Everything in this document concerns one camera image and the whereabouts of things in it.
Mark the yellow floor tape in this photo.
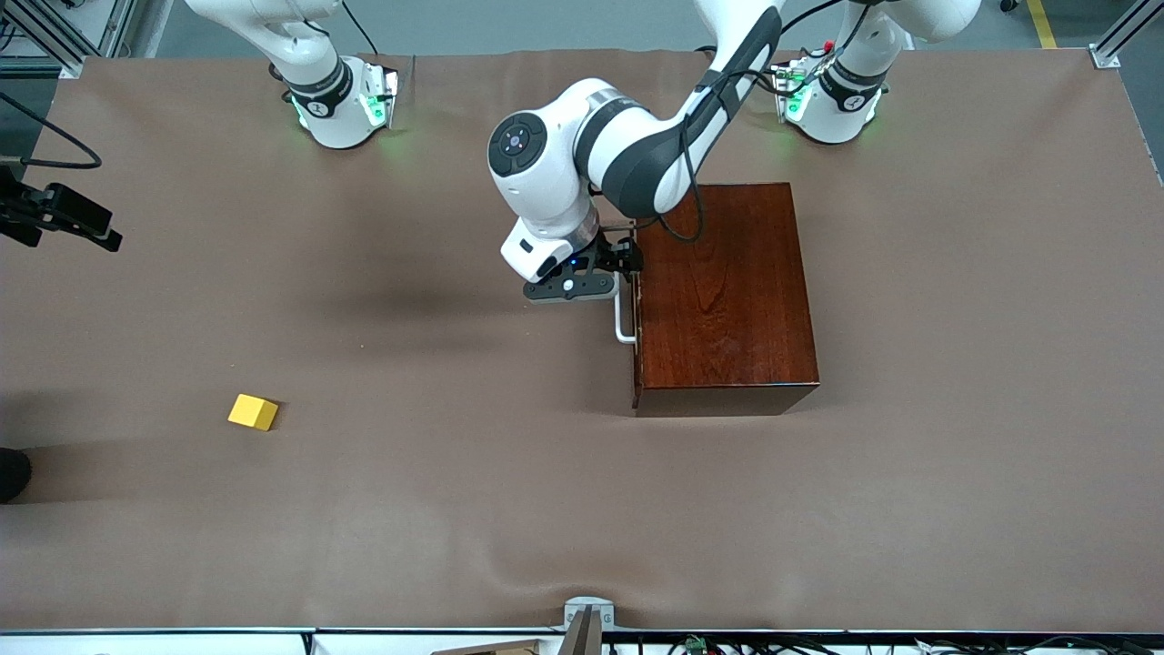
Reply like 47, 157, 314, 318
1026, 0, 1058, 49

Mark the aluminium frame with diagonal struts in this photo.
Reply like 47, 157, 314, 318
0, 0, 137, 78

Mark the single aluminium profile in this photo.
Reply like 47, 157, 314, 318
1089, 0, 1149, 70

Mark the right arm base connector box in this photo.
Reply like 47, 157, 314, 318
359, 62, 401, 130

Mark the black right arm base cable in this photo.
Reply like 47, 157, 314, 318
341, 0, 379, 57

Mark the grey metal table clamp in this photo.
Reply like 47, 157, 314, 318
555, 596, 616, 655

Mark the white table edge rail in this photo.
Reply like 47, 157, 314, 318
0, 628, 1164, 655

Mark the dark red wooden cabinet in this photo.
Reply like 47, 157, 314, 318
631, 184, 820, 418

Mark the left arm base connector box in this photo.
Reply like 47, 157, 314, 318
771, 56, 812, 124

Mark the yellow block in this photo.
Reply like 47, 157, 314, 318
227, 393, 280, 432

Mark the brown table cover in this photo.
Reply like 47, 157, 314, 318
0, 47, 1164, 633

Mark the light wooden board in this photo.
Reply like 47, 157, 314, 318
430, 639, 547, 655

